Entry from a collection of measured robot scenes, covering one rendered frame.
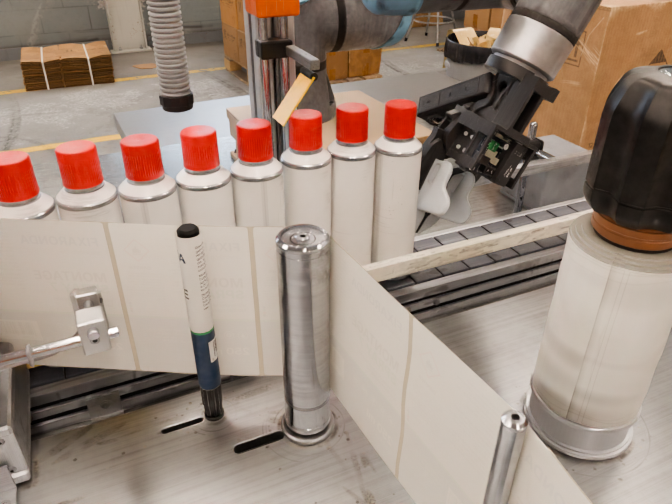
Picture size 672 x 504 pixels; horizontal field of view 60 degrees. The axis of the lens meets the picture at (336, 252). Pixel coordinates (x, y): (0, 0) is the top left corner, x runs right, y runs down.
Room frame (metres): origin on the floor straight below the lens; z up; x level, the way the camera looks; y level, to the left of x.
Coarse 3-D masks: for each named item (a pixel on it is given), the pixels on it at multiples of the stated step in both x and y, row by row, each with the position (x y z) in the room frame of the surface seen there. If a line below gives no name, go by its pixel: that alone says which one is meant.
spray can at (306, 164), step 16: (304, 112) 0.56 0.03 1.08; (304, 128) 0.54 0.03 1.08; (320, 128) 0.55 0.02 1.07; (304, 144) 0.54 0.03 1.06; (320, 144) 0.55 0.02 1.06; (288, 160) 0.54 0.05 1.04; (304, 160) 0.54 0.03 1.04; (320, 160) 0.54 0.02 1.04; (288, 176) 0.54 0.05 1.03; (304, 176) 0.53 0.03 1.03; (320, 176) 0.54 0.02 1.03; (288, 192) 0.54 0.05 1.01; (304, 192) 0.53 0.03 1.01; (320, 192) 0.54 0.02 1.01; (288, 208) 0.54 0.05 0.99; (304, 208) 0.53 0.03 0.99; (320, 208) 0.54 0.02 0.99; (288, 224) 0.54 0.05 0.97; (320, 224) 0.54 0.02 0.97
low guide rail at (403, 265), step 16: (544, 224) 0.65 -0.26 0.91; (560, 224) 0.65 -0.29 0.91; (464, 240) 0.61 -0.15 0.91; (480, 240) 0.61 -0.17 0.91; (496, 240) 0.61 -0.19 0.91; (512, 240) 0.62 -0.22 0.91; (528, 240) 0.63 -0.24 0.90; (400, 256) 0.57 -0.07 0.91; (416, 256) 0.57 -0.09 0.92; (432, 256) 0.57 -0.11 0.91; (448, 256) 0.58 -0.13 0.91; (464, 256) 0.59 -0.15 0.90; (368, 272) 0.54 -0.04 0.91; (384, 272) 0.55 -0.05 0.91; (400, 272) 0.56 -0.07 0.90
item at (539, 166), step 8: (584, 152) 0.77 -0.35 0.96; (544, 160) 0.74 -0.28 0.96; (552, 160) 0.74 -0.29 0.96; (560, 160) 0.74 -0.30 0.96; (568, 160) 0.75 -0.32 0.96; (576, 160) 0.76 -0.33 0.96; (584, 160) 0.76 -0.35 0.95; (528, 168) 0.72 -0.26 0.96; (536, 168) 0.73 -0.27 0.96; (544, 168) 0.73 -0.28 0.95; (552, 168) 0.74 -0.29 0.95; (560, 168) 0.75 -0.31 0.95; (512, 176) 0.71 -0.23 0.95; (480, 184) 0.69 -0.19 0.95
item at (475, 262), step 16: (560, 208) 0.76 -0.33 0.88; (576, 208) 0.76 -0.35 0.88; (496, 224) 0.71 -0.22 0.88; (512, 224) 0.71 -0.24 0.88; (528, 224) 0.71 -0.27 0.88; (432, 240) 0.66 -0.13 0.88; (448, 240) 0.67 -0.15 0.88; (544, 240) 0.67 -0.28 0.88; (560, 240) 0.67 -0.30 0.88; (480, 256) 0.63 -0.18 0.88; (496, 256) 0.63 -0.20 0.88; (512, 256) 0.63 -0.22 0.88; (416, 272) 0.59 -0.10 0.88; (432, 272) 0.59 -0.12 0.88; (448, 272) 0.59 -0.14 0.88; (384, 288) 0.55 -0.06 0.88; (400, 288) 0.56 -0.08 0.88; (32, 368) 0.42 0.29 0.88; (48, 368) 0.42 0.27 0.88; (64, 368) 0.42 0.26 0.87; (80, 368) 0.42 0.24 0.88; (96, 368) 0.42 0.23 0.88; (32, 384) 0.40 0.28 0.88
